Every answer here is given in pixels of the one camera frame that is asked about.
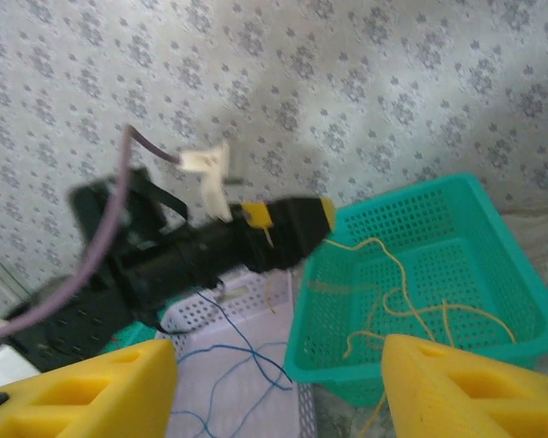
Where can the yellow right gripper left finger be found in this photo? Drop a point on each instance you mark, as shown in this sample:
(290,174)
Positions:
(96,401)

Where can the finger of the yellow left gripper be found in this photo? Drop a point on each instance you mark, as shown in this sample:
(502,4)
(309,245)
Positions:
(329,213)
(292,232)

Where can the green plastic basket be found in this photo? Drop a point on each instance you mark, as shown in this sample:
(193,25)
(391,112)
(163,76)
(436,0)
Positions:
(137,335)
(484,255)

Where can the lilac plastic basket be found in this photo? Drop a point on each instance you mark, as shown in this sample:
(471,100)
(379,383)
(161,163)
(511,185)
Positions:
(256,410)

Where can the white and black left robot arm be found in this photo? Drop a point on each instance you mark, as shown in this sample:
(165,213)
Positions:
(0,365)

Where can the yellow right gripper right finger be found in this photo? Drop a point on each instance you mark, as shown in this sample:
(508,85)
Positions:
(438,401)

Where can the aluminium frame post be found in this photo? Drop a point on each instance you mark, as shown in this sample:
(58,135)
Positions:
(2,274)

